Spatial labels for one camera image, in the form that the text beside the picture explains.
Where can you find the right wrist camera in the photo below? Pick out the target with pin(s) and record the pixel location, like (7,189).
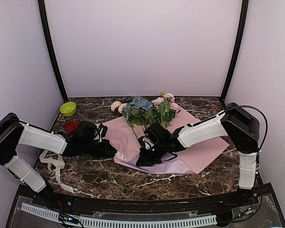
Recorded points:
(155,134)

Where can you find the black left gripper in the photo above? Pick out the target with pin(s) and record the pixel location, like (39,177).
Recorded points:
(105,152)

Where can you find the lime green bowl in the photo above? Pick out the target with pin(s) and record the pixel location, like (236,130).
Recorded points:
(68,109)

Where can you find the pink fake flower stem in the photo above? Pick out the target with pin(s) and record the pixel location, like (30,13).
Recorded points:
(160,110)
(171,98)

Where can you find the white fake flower stem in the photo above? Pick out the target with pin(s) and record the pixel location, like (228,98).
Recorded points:
(117,105)

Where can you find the white printed ribbon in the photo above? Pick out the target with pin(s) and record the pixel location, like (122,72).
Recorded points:
(55,165)

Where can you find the green fake leaf stem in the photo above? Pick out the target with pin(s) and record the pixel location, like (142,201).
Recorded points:
(170,113)

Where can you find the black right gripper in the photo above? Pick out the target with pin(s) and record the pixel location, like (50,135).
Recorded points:
(145,160)

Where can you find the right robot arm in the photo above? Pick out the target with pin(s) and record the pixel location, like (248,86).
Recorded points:
(234,123)

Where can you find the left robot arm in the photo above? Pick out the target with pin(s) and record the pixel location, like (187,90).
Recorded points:
(15,132)

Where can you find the black front rail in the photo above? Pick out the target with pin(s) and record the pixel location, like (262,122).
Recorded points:
(81,202)

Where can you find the grey cable duct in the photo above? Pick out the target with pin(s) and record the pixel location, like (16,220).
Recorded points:
(115,220)

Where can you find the blue fake flower stem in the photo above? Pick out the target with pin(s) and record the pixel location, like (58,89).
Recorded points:
(140,112)

